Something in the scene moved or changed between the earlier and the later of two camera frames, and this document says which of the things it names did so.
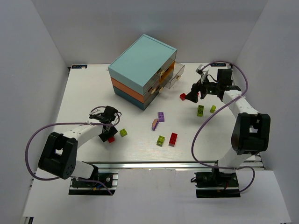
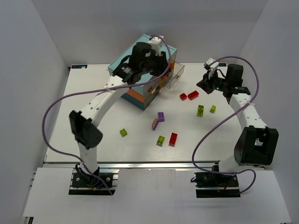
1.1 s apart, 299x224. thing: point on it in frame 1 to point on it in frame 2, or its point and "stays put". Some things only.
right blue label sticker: x=218 y=64 stays put
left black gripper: x=107 y=133 to x=161 y=64
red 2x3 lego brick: x=173 y=137 stays put
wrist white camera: x=201 y=72 to x=211 y=65
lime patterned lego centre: x=160 y=140 stays put
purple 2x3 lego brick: x=161 y=116 stays put
